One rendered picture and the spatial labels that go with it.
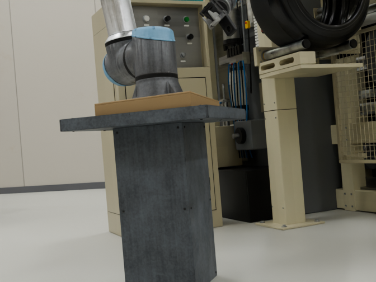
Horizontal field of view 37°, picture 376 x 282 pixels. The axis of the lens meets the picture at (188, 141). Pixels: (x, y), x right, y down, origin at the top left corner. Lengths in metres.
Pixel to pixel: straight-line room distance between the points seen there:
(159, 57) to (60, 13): 5.30
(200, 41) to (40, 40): 4.27
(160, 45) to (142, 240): 0.66
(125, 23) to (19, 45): 5.38
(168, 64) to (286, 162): 1.26
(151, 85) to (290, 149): 1.30
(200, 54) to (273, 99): 0.51
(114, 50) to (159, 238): 0.70
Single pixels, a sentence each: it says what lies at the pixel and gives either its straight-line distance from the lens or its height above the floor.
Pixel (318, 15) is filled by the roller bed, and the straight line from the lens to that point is 3.34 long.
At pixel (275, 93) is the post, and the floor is 0.71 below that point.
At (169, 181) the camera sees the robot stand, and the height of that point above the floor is 0.37.
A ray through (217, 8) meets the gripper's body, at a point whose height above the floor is 1.01.
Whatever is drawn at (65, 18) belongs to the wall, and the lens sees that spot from 7.11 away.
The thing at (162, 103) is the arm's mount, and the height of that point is 0.62.
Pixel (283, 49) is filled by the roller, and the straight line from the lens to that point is 2.77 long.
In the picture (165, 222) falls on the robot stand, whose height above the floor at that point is 0.24.
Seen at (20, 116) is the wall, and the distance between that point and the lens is 7.35.
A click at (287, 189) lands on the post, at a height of 0.20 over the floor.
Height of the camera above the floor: 0.50
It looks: level
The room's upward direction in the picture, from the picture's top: 5 degrees counter-clockwise
